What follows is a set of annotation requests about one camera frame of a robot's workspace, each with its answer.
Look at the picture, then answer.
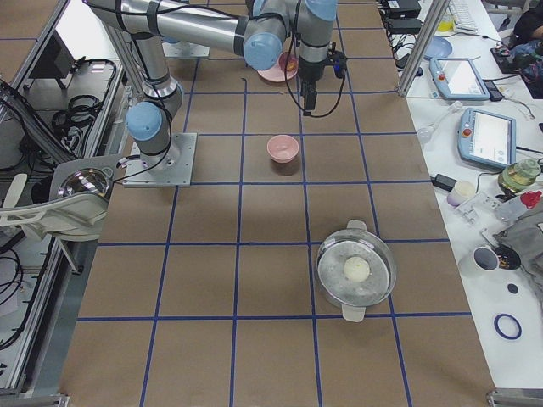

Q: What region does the red apple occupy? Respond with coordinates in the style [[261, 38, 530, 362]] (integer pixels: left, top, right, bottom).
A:
[[285, 59, 298, 72]]

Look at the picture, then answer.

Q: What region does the glass steamer pot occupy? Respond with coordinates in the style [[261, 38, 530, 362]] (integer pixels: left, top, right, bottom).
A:
[[315, 220, 397, 323]]

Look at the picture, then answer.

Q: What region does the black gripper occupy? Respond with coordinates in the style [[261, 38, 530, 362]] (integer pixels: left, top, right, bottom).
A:
[[298, 40, 347, 111]]

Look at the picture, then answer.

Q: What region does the blue rubber ring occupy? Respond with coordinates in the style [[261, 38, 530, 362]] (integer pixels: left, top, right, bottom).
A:
[[493, 313, 523, 340]]

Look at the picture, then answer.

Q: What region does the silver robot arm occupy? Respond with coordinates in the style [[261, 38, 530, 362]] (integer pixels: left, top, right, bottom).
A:
[[86, 1, 347, 164]]

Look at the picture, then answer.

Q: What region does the blue teach pendant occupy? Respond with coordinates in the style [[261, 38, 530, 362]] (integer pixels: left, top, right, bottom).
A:
[[428, 58, 490, 101], [457, 108, 517, 169]]

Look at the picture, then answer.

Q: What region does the white mug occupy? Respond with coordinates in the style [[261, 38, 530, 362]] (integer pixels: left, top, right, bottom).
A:
[[458, 246, 500, 277]]

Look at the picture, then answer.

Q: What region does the pink plate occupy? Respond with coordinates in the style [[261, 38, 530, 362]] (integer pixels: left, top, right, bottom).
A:
[[257, 52, 299, 83]]

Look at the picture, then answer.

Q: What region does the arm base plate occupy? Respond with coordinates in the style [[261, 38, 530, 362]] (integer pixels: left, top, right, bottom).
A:
[[162, 41, 210, 59], [121, 133, 198, 187]]

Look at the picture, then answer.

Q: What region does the aluminium frame post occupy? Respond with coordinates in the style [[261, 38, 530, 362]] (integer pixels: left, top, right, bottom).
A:
[[397, 0, 449, 97]]

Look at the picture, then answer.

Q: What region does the metal dome lamp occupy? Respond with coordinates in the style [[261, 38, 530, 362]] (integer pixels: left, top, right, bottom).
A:
[[57, 167, 113, 198]]

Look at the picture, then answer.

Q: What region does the blue plate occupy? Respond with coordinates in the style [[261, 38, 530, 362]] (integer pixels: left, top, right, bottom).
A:
[[423, 36, 453, 60]]

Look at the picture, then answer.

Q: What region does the near blue teach pendant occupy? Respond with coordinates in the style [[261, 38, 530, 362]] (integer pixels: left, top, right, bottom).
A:
[[457, 108, 517, 169]]

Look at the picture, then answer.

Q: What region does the white chair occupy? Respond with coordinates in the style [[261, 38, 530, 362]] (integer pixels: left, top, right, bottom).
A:
[[1, 174, 108, 242]]

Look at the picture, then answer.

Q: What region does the white steamed bun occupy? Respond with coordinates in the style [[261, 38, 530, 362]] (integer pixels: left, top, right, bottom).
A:
[[343, 256, 371, 282]]

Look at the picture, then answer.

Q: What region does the pink bowl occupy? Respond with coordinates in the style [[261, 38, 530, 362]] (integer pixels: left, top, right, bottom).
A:
[[266, 134, 299, 164]]

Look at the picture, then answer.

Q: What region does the far blue teach pendant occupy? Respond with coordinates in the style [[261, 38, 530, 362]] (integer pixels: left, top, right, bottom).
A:
[[428, 58, 490, 101]]

